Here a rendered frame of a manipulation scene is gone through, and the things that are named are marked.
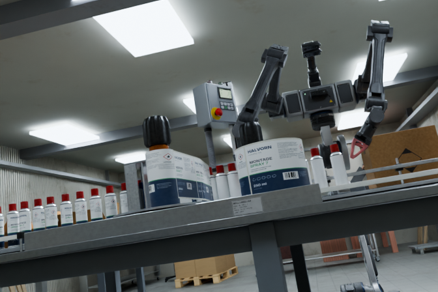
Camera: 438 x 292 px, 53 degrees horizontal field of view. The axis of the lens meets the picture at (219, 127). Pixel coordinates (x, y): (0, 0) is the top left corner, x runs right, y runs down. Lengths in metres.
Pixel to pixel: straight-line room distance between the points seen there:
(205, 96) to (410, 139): 0.93
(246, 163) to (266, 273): 0.32
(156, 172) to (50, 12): 2.36
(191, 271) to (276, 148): 6.94
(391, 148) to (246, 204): 1.11
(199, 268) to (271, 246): 6.97
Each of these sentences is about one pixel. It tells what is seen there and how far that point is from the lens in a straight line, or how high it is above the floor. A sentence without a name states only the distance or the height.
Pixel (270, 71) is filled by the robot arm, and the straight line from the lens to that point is 1.99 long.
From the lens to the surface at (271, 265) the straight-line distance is 1.04.
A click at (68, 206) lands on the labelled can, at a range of 2.15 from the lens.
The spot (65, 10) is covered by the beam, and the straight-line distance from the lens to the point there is 3.46.
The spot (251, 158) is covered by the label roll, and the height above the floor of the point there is 0.98.
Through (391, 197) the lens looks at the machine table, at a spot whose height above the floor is 0.82.
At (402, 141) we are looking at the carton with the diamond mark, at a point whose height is 1.07.
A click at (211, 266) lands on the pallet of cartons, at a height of 0.27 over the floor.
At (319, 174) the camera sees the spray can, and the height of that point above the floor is 0.97.
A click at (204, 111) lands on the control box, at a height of 1.34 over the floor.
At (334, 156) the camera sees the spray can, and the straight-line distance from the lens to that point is 1.84.
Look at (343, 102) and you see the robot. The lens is 2.53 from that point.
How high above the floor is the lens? 0.80
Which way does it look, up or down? 14 degrees up
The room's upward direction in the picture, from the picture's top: 9 degrees counter-clockwise
